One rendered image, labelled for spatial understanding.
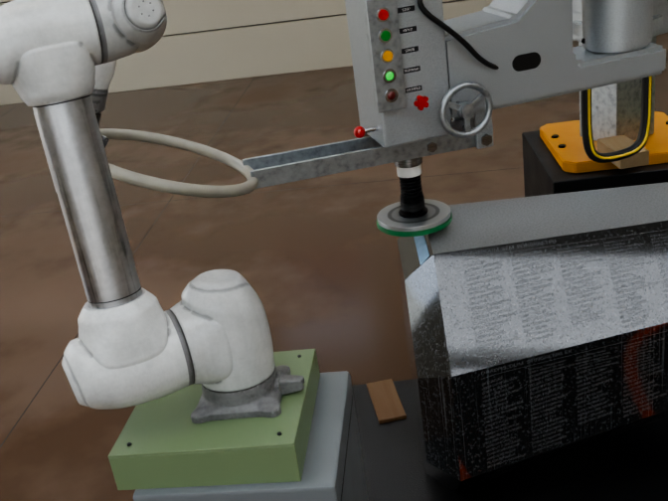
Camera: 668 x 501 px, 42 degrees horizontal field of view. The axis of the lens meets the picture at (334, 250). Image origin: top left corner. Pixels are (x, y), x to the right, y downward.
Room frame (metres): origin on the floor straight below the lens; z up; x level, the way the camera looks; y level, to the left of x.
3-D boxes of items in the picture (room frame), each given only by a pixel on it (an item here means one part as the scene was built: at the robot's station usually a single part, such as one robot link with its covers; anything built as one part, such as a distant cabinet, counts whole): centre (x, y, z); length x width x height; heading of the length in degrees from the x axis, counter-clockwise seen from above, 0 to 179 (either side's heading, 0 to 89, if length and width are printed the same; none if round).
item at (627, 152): (2.45, -0.89, 1.07); 0.23 x 0.03 x 0.32; 102
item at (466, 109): (2.22, -0.39, 1.22); 0.15 x 0.10 x 0.15; 102
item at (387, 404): (2.68, -0.11, 0.02); 0.25 x 0.10 x 0.01; 5
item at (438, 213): (2.31, -0.24, 0.89); 0.21 x 0.21 x 0.01
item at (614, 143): (2.82, -1.04, 0.81); 0.20 x 0.10 x 0.05; 4
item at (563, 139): (3.07, -1.11, 0.76); 0.49 x 0.49 x 0.05; 86
